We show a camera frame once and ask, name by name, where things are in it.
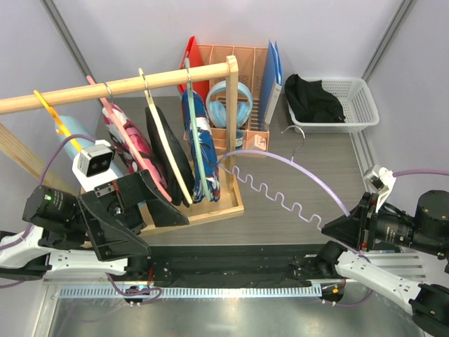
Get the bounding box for orange file organizer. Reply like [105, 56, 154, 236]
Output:
[199, 44, 269, 155]

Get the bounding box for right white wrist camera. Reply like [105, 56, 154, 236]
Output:
[363, 164, 396, 213]

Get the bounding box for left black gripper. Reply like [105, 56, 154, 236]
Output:
[72, 171, 192, 261]

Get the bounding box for blue folder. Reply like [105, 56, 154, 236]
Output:
[258, 40, 283, 131]

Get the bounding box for blue patterned garment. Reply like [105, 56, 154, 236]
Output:
[182, 90, 220, 203]

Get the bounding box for pink floral garment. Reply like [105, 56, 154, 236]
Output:
[101, 104, 169, 192]

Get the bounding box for white plastic basket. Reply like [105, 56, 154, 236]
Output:
[288, 77, 380, 133]

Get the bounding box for light blue garment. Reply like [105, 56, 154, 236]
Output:
[60, 115, 123, 177]

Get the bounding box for black garment on rack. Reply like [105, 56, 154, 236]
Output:
[145, 106, 196, 208]

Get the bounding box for light blue headphones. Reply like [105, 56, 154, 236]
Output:
[205, 79, 254, 128]

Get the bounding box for yellow hanger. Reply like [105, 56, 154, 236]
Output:
[33, 90, 71, 137]

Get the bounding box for black trousers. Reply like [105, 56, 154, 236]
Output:
[284, 74, 346, 124]

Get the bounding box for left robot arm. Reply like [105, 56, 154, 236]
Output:
[1, 170, 189, 282]

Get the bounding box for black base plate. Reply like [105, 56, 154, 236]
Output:
[107, 242, 376, 289]

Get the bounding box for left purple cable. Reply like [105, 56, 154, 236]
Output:
[0, 135, 163, 305]

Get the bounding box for wooden clothes rack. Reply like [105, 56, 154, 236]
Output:
[1, 55, 244, 227]

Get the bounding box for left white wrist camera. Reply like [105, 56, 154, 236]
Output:
[72, 140, 118, 192]

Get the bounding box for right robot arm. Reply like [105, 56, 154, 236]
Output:
[315, 190, 448, 336]

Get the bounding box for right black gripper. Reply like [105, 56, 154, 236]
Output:
[320, 189, 447, 254]

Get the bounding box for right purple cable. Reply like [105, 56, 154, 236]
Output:
[322, 168, 449, 308]

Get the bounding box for mint green hanger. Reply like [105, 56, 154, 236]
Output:
[184, 57, 212, 201]

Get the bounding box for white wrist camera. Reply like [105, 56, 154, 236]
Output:
[363, 164, 396, 213]
[72, 140, 118, 192]

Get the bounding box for purple cable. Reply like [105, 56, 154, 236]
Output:
[0, 135, 163, 305]
[322, 168, 449, 308]

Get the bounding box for red folder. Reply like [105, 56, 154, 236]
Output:
[177, 36, 210, 123]

